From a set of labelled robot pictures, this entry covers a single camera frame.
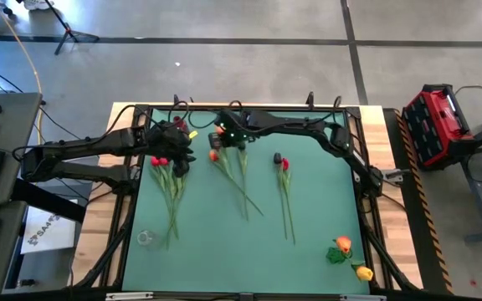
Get clear glass vase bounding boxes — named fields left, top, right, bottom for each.
left=136, top=228, right=159, bottom=251

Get grey desk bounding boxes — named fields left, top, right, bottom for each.
left=0, top=92, right=44, bottom=296

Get silver bracket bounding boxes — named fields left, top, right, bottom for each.
left=105, top=292, right=154, bottom=301

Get green artificial leaves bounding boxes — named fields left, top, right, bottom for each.
left=326, top=246, right=351, bottom=265

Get black tripod stand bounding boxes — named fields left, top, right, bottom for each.
left=42, top=0, right=100, bottom=56

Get yellow hanging cable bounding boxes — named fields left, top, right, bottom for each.
left=0, top=0, right=44, bottom=145

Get red black toolbox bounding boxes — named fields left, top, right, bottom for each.
left=402, top=83, right=478, bottom=171

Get green table mat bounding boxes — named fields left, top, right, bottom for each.
left=121, top=107, right=371, bottom=294

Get red artificial tulip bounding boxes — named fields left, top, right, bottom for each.
left=150, top=156, right=175, bottom=250
left=159, top=156, right=179, bottom=240
left=208, top=150, right=264, bottom=217
left=280, top=157, right=297, bottom=246

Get black yellow hazard tape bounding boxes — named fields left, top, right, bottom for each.
left=394, top=109, right=454, bottom=293

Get silver table clamp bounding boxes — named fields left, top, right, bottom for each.
left=381, top=166, right=412, bottom=185

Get green stem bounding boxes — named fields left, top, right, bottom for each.
left=236, top=141, right=250, bottom=222

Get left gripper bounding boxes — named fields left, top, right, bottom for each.
left=145, top=120, right=200, bottom=164

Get yellow artificial flower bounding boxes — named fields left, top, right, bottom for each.
left=351, top=259, right=375, bottom=282

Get orange artificial flower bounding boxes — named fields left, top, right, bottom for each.
left=335, top=235, right=353, bottom=254

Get white printed paper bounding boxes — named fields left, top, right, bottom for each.
left=20, top=199, right=79, bottom=255

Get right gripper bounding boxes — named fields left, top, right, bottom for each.
left=208, top=109, right=253, bottom=151

